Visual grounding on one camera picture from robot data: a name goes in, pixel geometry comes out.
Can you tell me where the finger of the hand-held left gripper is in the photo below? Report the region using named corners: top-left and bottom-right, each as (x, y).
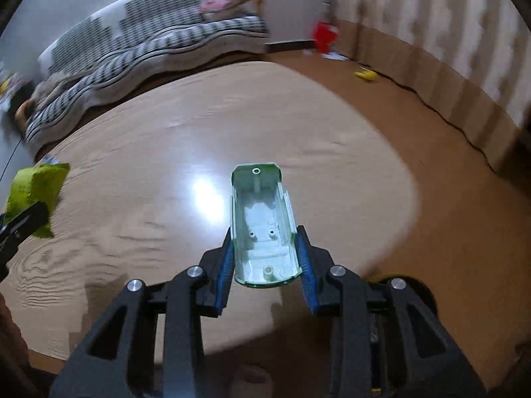
top-left (0, 201), bottom-right (49, 276)

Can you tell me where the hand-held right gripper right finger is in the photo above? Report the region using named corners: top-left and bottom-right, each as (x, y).
top-left (295, 225), bottom-right (488, 398)

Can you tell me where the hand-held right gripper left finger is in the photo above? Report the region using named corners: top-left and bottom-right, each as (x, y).
top-left (50, 226), bottom-right (235, 398)

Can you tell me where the yellow-green snack packet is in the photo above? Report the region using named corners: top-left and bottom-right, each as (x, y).
top-left (5, 163), bottom-right (70, 239)

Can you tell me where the pale green plastic shell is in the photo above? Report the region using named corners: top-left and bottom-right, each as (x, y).
top-left (229, 163), bottom-right (303, 289)

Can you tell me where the black bin with gold rim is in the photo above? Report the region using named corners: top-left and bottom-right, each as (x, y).
top-left (367, 274), bottom-right (438, 320)

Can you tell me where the wooden table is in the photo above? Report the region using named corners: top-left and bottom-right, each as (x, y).
top-left (0, 61), bottom-right (419, 361)

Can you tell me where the striped covered sofa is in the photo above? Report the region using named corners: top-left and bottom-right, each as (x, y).
top-left (25, 0), bottom-right (270, 154)

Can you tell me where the red plastic bag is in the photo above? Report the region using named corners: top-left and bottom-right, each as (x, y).
top-left (313, 21), bottom-right (340, 54)

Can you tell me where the pink cloth item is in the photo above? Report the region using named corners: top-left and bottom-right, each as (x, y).
top-left (199, 0), bottom-right (246, 14)

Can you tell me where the beige patterned curtain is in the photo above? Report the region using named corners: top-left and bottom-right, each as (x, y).
top-left (332, 0), bottom-right (531, 175)

